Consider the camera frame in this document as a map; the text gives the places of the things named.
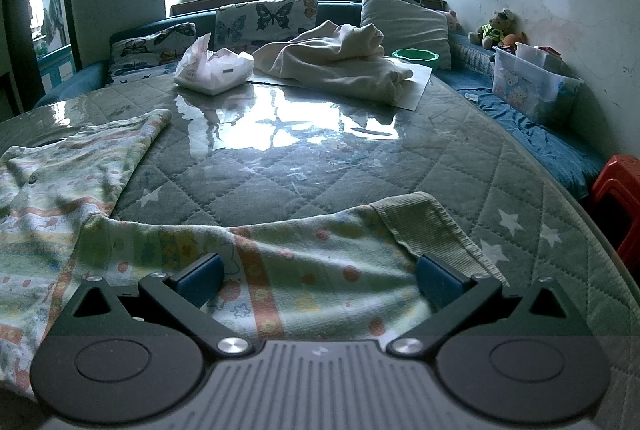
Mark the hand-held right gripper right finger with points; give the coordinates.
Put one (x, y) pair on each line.
(436, 282)

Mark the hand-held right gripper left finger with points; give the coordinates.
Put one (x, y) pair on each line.
(201, 280)

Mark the pastel printed pajama garment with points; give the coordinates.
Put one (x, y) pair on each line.
(300, 260)

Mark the hanging dark clothes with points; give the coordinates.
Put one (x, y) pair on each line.
(52, 17)

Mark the blue blanket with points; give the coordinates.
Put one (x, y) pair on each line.
(550, 144)

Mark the small white object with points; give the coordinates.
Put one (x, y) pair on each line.
(470, 96)

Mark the white paper sheet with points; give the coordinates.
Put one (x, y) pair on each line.
(419, 85)

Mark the white tissue pack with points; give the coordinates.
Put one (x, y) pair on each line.
(215, 72)

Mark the red plastic stool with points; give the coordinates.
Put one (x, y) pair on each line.
(614, 175)

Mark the clear plastic storage box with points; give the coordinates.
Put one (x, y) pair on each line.
(530, 89)

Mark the green plastic bowl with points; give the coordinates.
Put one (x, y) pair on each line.
(415, 54)

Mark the cream white garment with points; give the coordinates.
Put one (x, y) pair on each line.
(340, 64)

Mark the small butterfly print pillow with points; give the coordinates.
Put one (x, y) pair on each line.
(150, 40)

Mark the orange plush toy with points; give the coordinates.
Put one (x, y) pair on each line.
(512, 42)

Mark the teal cabinet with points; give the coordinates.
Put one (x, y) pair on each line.
(52, 69)

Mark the teddy bear plush toy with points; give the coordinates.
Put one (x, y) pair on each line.
(495, 29)

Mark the white pillow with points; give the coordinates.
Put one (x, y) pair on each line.
(410, 22)

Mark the large butterfly print pillow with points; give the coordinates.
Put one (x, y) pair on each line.
(265, 17)

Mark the blue sofa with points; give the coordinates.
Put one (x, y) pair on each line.
(340, 12)

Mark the dark door frame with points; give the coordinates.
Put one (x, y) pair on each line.
(69, 9)

